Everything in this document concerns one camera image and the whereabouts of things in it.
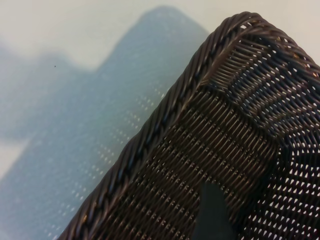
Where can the dark brown wicker basket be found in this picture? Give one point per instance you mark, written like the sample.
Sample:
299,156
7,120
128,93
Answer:
225,125

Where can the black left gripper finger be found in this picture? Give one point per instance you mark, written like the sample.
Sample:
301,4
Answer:
215,220

